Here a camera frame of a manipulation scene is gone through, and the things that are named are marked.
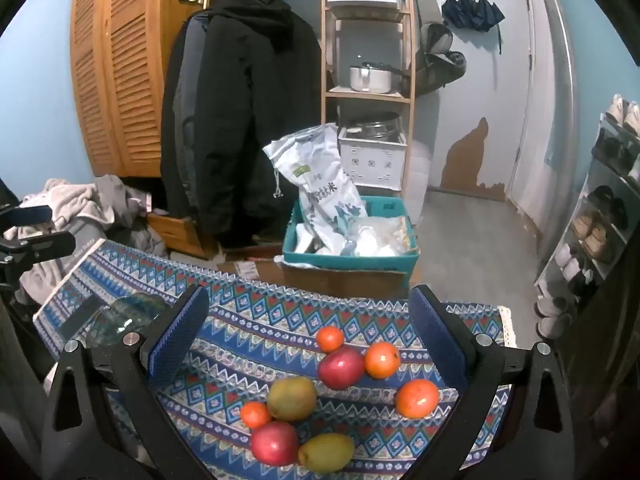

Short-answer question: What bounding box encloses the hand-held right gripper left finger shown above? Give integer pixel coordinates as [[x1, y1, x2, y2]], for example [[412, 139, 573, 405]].
[[39, 284, 211, 480]]

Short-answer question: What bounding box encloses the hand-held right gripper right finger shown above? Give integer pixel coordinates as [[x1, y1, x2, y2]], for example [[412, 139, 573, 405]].
[[409, 284, 601, 480]]

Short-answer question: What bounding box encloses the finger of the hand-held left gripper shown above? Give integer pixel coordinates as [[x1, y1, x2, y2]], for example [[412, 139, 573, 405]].
[[0, 231, 76, 267], [0, 205, 54, 229]]

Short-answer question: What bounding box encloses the clear glass bowl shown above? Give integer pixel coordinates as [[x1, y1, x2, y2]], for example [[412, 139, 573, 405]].
[[82, 294, 168, 348]]

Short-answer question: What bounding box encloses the small orange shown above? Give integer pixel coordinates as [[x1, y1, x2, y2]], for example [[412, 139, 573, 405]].
[[316, 326, 345, 353], [240, 401, 273, 430]]

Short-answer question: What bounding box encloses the green yellow mango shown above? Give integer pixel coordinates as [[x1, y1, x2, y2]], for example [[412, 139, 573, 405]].
[[298, 433, 355, 474], [267, 376, 318, 422]]

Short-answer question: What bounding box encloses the beige garment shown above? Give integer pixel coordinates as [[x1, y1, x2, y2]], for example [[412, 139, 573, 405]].
[[4, 178, 119, 242]]

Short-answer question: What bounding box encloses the grey clothing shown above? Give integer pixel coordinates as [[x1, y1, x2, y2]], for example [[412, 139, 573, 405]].
[[20, 175, 169, 301]]

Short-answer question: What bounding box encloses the wooden drawer box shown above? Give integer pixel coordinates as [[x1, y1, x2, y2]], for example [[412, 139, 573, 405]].
[[146, 211, 219, 261]]

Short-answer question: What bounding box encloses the blue patterned tablecloth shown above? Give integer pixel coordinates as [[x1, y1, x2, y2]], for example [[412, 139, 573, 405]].
[[32, 239, 517, 480]]

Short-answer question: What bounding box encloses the dark red apple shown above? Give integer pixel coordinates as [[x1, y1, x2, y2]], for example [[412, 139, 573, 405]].
[[318, 345, 366, 390]]

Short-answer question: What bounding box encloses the clear plastic bag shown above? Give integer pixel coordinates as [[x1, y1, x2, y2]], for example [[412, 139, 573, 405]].
[[344, 215, 417, 259]]

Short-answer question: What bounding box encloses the teal plastic crate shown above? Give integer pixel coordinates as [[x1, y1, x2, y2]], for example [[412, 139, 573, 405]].
[[281, 196, 420, 275]]

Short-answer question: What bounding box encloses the cardboard box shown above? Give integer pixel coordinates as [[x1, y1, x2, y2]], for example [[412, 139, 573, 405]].
[[219, 254, 409, 302]]

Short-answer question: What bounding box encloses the wooden louvered wardrobe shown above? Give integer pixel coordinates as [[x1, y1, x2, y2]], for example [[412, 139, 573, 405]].
[[69, 0, 212, 179]]

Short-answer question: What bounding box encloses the grey jacket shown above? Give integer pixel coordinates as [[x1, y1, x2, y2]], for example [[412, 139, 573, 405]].
[[172, 10, 213, 221]]

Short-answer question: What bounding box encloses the white plastic basket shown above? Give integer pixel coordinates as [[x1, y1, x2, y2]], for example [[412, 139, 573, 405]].
[[337, 127, 409, 192]]

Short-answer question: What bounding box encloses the shoe rack with shoes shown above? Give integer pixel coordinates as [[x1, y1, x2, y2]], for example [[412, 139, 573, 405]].
[[536, 94, 640, 338]]

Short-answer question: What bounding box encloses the white rice bag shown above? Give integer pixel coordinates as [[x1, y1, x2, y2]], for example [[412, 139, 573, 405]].
[[262, 123, 369, 256]]

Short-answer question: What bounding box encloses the metal shoe rack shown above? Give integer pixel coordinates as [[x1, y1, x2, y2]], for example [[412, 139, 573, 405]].
[[532, 95, 640, 343]]

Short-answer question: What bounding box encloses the metal pot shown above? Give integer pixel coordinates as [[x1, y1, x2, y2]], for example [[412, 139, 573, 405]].
[[345, 112, 402, 139]]

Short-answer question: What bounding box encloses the black coat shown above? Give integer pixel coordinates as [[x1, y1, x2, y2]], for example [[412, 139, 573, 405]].
[[160, 0, 324, 250]]

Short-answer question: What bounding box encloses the white cooking pot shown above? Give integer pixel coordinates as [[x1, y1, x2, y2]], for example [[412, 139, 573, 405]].
[[349, 62, 402, 94]]

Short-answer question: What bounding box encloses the white door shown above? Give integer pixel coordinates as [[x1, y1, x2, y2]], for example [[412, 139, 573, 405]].
[[504, 0, 577, 241]]

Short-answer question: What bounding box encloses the wooden shelf unit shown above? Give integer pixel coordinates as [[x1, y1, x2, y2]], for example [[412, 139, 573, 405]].
[[320, 0, 417, 197]]

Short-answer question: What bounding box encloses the grey hanging bag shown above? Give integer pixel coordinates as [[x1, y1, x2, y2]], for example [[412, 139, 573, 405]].
[[417, 22, 469, 97]]

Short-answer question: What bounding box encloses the dark folded umbrella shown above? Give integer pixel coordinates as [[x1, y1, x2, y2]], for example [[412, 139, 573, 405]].
[[441, 0, 506, 54]]

